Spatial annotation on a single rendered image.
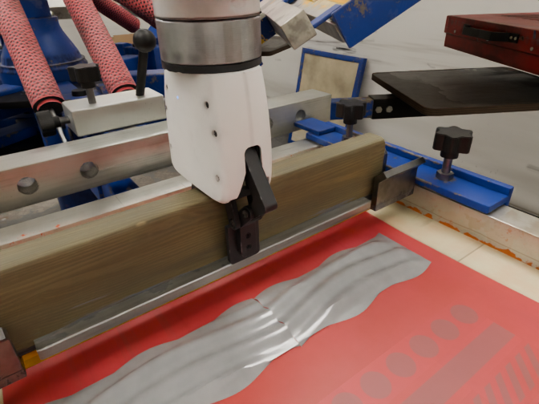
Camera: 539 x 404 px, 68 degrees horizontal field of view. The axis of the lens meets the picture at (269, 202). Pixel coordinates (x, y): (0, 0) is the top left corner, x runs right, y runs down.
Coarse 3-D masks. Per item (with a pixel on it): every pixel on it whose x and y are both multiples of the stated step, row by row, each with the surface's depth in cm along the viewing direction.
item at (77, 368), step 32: (224, 288) 39; (160, 320) 36; (192, 320) 36; (64, 352) 33; (96, 352) 33; (128, 352) 33; (288, 352) 32; (32, 384) 30; (64, 384) 30; (256, 384) 30; (288, 384) 30; (320, 384) 30
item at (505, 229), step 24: (288, 144) 62; (312, 144) 62; (144, 192) 49; (168, 192) 49; (432, 192) 48; (48, 216) 45; (72, 216) 45; (96, 216) 45; (432, 216) 49; (456, 216) 46; (480, 216) 44; (504, 216) 43; (528, 216) 43; (0, 240) 41; (24, 240) 41; (480, 240) 45; (504, 240) 42; (528, 240) 40; (528, 264) 41
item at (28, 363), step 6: (366, 210) 50; (300, 240) 44; (288, 246) 43; (210, 282) 39; (198, 288) 38; (186, 294) 38; (132, 318) 35; (120, 324) 34; (108, 330) 34; (96, 336) 33; (30, 360) 30; (36, 360) 31; (42, 360) 31; (30, 366) 31
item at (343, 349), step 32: (352, 224) 48; (384, 224) 48; (288, 256) 43; (320, 256) 43; (256, 288) 39; (416, 288) 39; (448, 288) 38; (480, 288) 38; (352, 320) 35; (384, 320) 35; (416, 320) 35; (512, 320) 35; (320, 352) 32; (352, 352) 32; (384, 352) 32
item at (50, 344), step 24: (336, 216) 43; (264, 240) 39; (288, 240) 39; (216, 264) 36; (240, 264) 37; (168, 288) 33; (192, 288) 34; (120, 312) 31; (144, 312) 32; (48, 336) 29; (72, 336) 29
